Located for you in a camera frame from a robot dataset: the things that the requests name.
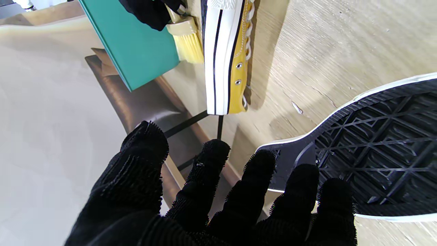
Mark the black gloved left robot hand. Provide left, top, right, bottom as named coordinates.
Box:
left=65, top=121, right=358, bottom=246

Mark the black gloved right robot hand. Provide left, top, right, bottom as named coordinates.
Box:
left=119, top=0, right=186, bottom=31

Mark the wooden hand brush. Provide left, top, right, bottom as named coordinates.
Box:
left=166, top=5, right=205, bottom=65

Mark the yellow canvas sneaker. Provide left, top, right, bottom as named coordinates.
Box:
left=201, top=0, right=256, bottom=115
left=255, top=72, right=437, bottom=223

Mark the green plastic basin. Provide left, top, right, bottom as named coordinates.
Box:
left=78, top=0, right=181, bottom=92

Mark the small wooden black-legged table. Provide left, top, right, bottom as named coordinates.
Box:
left=160, top=110, right=270, bottom=219

